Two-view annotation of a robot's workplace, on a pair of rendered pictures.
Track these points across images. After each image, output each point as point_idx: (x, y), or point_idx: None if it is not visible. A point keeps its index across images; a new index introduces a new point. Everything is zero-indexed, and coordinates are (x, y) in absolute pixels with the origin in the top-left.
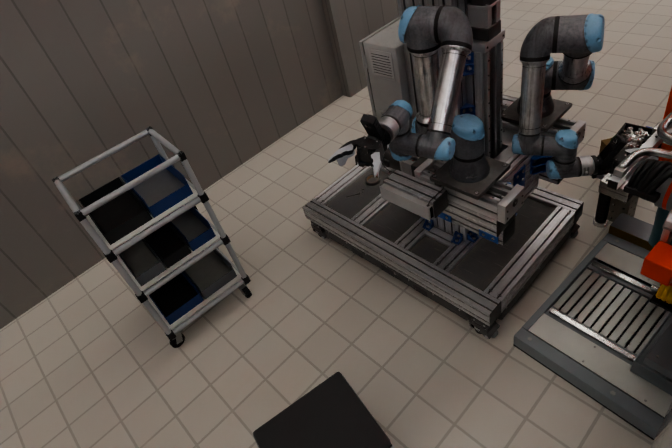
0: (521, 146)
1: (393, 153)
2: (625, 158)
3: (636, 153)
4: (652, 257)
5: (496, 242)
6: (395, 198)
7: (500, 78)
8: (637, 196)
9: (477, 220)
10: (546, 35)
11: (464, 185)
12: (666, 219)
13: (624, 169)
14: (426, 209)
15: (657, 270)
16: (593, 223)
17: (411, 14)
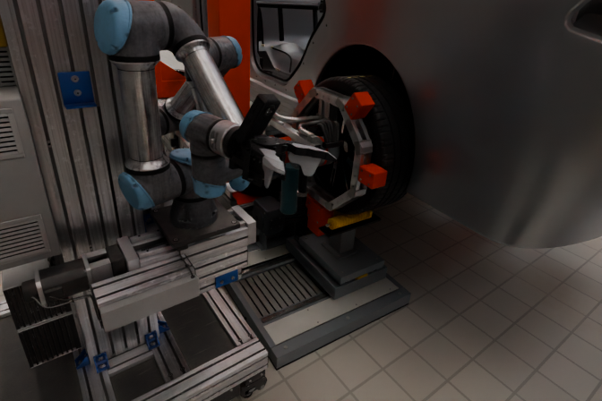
0: None
1: (216, 186)
2: (305, 131)
3: (303, 127)
4: (374, 172)
5: (236, 278)
6: (137, 309)
7: None
8: (334, 147)
9: (225, 263)
10: (213, 50)
11: (214, 226)
12: (361, 147)
13: (314, 135)
14: (195, 281)
15: (381, 177)
16: (301, 195)
17: (129, 4)
